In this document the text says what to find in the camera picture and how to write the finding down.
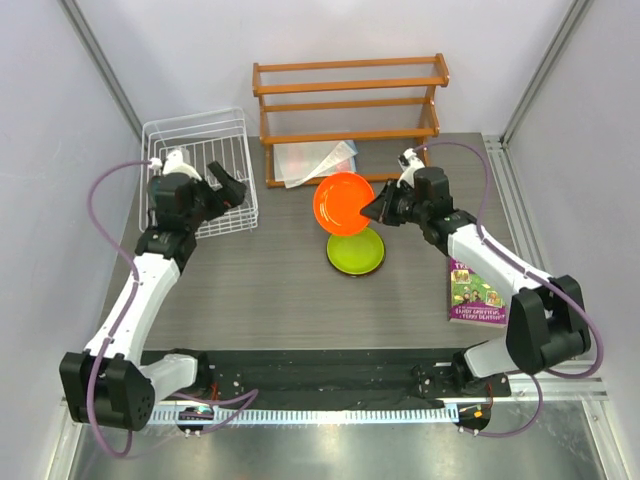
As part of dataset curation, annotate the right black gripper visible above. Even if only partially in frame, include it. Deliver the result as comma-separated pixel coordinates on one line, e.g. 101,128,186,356
363,179,428,227

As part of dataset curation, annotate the orange plate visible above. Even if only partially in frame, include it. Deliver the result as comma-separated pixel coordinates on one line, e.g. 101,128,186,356
313,172,375,236

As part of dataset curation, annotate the green plate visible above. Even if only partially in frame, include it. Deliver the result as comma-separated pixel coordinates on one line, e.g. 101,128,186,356
326,228,386,255

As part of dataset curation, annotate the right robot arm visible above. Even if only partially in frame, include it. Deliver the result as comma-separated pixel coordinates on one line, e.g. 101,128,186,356
361,167,600,395

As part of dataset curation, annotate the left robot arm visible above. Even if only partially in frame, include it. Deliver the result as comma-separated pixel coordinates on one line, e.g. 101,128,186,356
59,160,247,431

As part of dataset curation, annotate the orange wooden shelf rack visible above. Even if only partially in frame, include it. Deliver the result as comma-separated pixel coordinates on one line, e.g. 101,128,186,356
252,53,450,188

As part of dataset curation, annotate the clear plastic document sleeve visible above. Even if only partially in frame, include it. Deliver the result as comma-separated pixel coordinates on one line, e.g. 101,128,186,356
273,140,358,188

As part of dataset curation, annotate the purple treehouse book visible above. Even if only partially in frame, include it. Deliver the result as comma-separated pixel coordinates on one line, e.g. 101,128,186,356
447,258,508,328

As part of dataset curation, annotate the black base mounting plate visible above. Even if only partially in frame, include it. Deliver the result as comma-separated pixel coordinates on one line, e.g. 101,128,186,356
153,347,512,412

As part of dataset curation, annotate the white wire dish rack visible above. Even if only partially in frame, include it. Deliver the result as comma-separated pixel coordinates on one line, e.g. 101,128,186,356
141,107,259,240

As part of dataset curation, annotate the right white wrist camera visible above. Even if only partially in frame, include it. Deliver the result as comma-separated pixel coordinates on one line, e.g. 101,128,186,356
397,148,425,188

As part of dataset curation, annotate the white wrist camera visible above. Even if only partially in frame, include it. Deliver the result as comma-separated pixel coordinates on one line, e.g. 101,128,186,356
397,148,425,188
148,148,202,181

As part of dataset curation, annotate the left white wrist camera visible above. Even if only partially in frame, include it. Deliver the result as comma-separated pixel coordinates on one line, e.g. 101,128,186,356
148,148,202,181

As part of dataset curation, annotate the slotted cable duct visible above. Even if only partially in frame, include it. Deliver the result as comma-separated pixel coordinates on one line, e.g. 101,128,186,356
146,403,459,427

